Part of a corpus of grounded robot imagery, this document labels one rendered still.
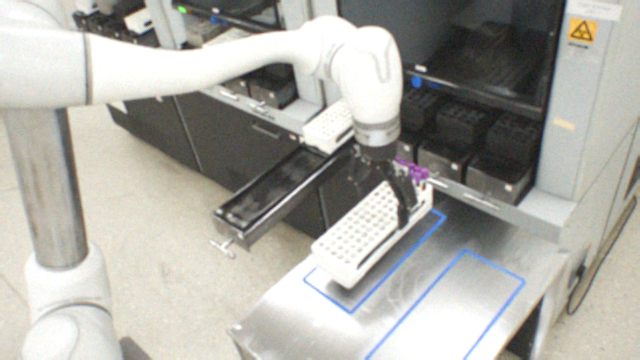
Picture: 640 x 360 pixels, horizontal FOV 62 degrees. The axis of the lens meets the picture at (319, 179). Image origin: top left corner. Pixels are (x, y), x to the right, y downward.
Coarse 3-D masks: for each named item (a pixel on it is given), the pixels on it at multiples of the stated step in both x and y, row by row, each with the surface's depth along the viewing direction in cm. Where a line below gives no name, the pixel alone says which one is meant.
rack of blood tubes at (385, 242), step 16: (384, 192) 119; (368, 208) 116; (384, 208) 121; (416, 208) 120; (336, 224) 114; (352, 224) 113; (368, 224) 113; (384, 224) 113; (320, 240) 111; (336, 240) 111; (352, 240) 110; (368, 240) 111; (384, 240) 116; (320, 256) 109; (336, 256) 107; (352, 256) 108; (368, 256) 113; (336, 272) 108; (352, 272) 107
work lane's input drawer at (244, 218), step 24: (288, 168) 149; (312, 168) 146; (336, 168) 151; (240, 192) 142; (264, 192) 143; (288, 192) 140; (312, 192) 147; (216, 216) 138; (240, 216) 136; (264, 216) 136; (240, 240) 135
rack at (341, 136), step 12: (336, 108) 158; (348, 108) 158; (312, 120) 154; (324, 120) 154; (336, 120) 153; (348, 120) 153; (312, 132) 150; (324, 132) 150; (336, 132) 148; (348, 132) 157; (312, 144) 153; (324, 144) 149; (336, 144) 150
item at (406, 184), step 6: (408, 168) 103; (402, 174) 103; (408, 174) 104; (402, 180) 104; (408, 180) 105; (402, 186) 105; (408, 186) 105; (402, 192) 106; (408, 192) 105; (414, 192) 107; (408, 198) 106; (414, 198) 107; (408, 204) 107
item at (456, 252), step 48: (432, 192) 132; (432, 240) 120; (480, 240) 118; (528, 240) 116; (288, 288) 115; (336, 288) 114; (384, 288) 112; (432, 288) 110; (480, 288) 109; (528, 288) 107; (240, 336) 108; (288, 336) 106; (336, 336) 105; (384, 336) 103; (432, 336) 102; (480, 336) 101
